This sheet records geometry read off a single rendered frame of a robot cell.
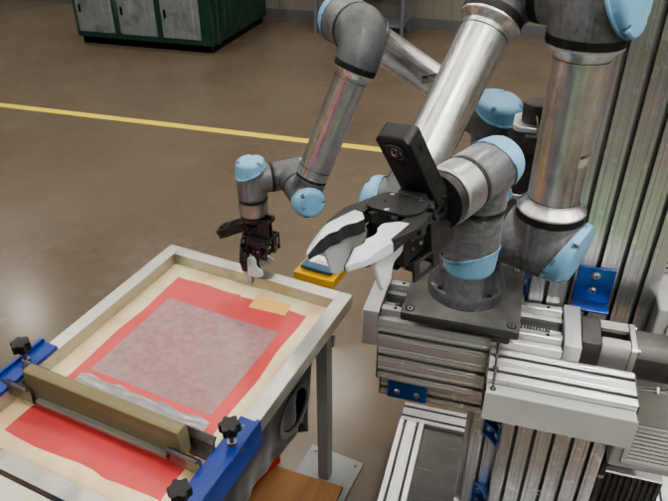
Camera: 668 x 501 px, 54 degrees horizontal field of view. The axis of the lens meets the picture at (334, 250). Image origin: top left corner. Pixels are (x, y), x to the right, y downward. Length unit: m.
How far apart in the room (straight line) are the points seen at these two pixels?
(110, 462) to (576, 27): 1.15
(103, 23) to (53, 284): 4.78
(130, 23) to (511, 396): 7.08
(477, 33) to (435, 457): 1.67
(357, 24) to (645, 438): 1.12
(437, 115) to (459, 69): 0.08
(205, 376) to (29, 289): 2.34
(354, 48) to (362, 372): 1.82
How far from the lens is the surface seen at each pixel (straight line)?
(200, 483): 1.32
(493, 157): 0.85
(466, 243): 0.89
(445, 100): 0.99
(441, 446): 2.43
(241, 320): 1.71
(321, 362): 2.15
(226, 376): 1.56
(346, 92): 1.46
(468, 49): 1.02
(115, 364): 1.66
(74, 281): 3.78
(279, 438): 1.76
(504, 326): 1.26
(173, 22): 7.64
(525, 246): 1.16
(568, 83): 1.05
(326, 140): 1.48
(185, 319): 1.74
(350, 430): 2.73
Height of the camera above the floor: 2.03
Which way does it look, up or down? 33 degrees down
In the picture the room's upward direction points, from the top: straight up
